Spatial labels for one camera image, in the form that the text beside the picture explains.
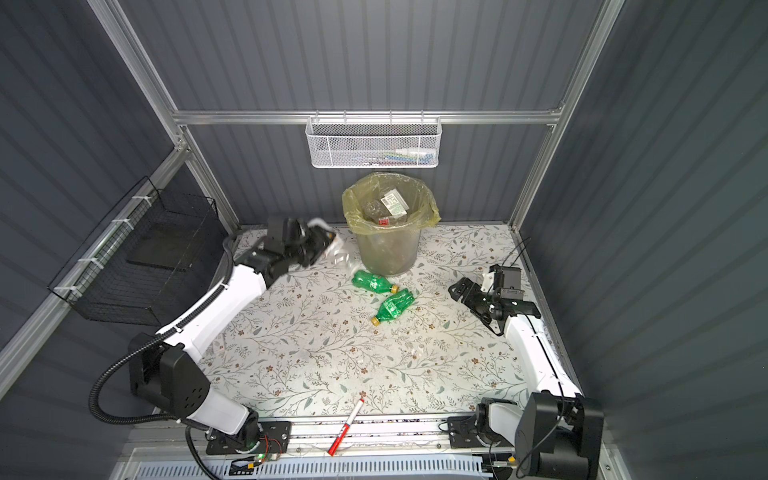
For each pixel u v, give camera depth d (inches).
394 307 36.9
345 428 29.2
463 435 29.0
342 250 32.6
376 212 40.2
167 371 16.7
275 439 28.4
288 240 24.8
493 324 26.7
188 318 18.2
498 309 23.8
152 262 28.8
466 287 30.2
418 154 35.3
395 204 39.2
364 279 39.3
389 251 36.9
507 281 25.6
